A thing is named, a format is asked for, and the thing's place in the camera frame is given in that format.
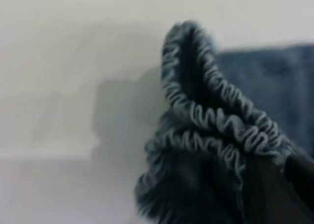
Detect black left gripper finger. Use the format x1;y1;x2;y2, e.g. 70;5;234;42
241;154;314;224

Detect blue denim jeans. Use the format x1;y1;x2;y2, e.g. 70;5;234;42
133;19;314;224

